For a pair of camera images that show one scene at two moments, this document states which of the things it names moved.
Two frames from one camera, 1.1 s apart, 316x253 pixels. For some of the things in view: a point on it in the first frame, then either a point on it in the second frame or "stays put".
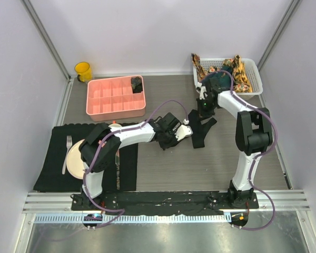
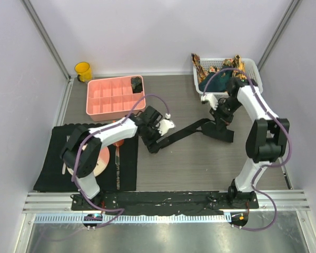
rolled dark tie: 137,84 stays put
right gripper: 203,113 → 221,121
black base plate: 156,204 stays put
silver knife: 117,162 stays put
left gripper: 163,146 → 152,145
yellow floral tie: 241,81 stays put
